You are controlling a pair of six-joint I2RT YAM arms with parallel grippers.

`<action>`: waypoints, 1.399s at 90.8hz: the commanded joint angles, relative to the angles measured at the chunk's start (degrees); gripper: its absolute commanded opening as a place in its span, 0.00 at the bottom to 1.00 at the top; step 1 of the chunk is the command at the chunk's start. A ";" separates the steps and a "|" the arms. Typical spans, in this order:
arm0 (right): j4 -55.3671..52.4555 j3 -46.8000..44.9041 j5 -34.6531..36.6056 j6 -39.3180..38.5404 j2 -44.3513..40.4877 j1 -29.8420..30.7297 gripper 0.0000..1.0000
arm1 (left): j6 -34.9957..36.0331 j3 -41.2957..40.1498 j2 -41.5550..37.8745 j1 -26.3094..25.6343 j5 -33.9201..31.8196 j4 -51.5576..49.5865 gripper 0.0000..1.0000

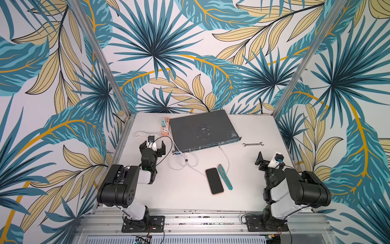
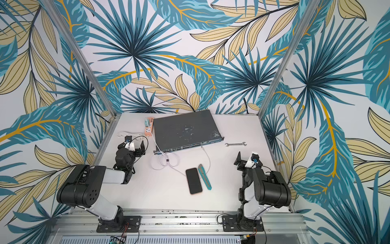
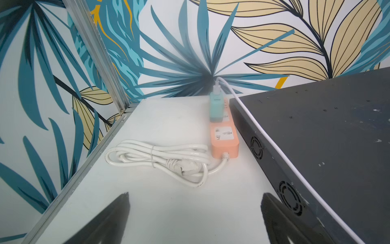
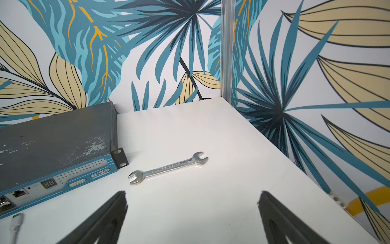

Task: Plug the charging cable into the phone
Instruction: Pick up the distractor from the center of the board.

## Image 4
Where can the aluminium right corner post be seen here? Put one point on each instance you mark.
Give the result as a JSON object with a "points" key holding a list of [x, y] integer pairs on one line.
{"points": [[226, 53]]}

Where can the silver open-end wrench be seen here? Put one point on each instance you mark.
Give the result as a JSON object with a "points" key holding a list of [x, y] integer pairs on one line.
{"points": [[138, 176]]}

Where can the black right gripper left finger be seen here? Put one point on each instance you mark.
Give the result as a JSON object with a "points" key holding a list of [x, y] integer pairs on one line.
{"points": [[103, 226]]}

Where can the dark grey network switch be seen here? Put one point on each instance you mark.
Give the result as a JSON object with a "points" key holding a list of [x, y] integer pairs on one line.
{"points": [[44, 158]]}

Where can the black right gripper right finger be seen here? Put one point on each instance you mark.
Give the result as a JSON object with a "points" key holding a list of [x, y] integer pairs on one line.
{"points": [[282, 226]]}

